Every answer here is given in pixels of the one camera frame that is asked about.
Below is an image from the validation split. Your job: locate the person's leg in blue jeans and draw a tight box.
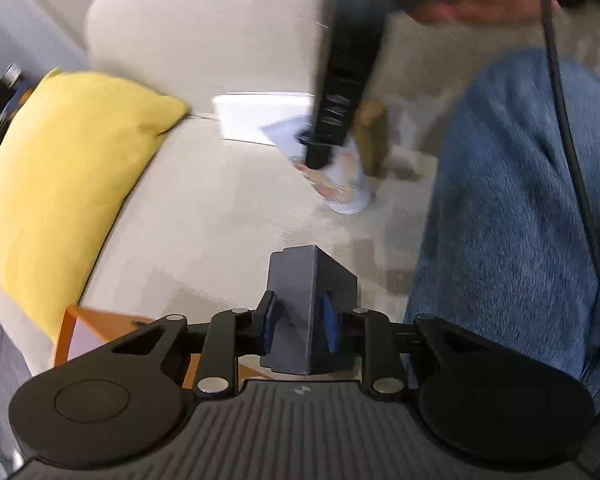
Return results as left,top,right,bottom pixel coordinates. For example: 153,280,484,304
404,49,600,411

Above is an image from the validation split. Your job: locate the dark grey box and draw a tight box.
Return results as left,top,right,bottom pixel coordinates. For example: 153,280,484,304
260,244,358,376

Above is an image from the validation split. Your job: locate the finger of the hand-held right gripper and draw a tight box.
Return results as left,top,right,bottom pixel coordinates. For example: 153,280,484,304
296,129,337,171

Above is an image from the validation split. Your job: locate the white paper sheet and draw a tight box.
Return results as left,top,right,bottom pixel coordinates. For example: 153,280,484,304
212,91,321,146

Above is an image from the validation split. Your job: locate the white lotion tube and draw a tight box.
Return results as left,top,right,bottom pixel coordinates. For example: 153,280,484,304
259,116,376,217

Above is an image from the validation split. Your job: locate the yellow pillow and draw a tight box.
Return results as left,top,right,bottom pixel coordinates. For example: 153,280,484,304
0,67,191,346

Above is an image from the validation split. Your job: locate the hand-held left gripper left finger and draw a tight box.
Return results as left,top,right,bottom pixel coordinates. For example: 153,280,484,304
97,291,279,400

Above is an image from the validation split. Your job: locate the orange storage box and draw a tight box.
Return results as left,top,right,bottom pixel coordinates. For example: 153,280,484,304
54,305,271,381

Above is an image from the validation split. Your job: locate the black cable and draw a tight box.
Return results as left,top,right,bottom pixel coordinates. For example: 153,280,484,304
540,0,600,311

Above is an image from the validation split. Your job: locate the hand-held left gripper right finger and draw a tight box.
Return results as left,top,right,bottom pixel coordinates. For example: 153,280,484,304
321,292,501,400

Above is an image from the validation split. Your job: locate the gold cube box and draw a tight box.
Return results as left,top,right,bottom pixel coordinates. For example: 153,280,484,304
352,99,391,178

